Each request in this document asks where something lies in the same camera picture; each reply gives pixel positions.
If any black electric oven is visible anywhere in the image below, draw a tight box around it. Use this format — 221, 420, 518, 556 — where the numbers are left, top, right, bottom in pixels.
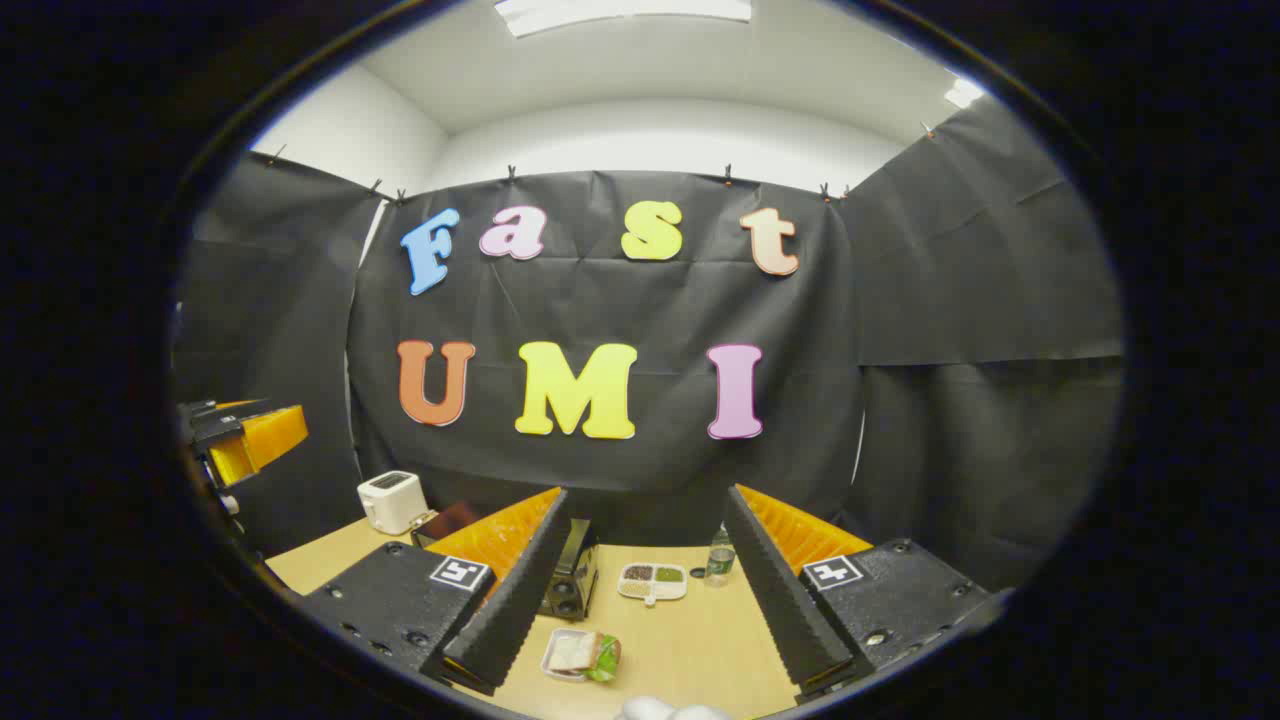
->
410, 500, 601, 623

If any long ceiling light panel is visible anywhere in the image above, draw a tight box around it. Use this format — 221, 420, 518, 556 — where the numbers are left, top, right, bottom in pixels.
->
495, 0, 753, 38

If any white divided plate with beans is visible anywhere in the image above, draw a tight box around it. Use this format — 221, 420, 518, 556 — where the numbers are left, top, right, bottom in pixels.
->
617, 562, 689, 608

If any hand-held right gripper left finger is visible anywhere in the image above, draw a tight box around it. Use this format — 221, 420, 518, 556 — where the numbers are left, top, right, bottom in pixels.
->
298, 486, 573, 698

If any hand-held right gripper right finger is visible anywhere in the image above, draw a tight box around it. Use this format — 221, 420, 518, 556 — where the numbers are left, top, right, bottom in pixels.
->
722, 484, 1001, 703

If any white toaster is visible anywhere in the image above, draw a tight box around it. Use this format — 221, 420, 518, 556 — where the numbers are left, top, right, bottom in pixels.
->
357, 470, 431, 536

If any clear plastic water bottle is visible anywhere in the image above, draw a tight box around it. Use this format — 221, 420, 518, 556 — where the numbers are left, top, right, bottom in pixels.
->
703, 525, 738, 588

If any lettuce sandwich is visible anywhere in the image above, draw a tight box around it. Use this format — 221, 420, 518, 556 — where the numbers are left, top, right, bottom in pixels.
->
548, 630, 623, 684

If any white plastic tray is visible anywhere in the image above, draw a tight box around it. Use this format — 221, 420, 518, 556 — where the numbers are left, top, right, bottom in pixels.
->
540, 627, 603, 684

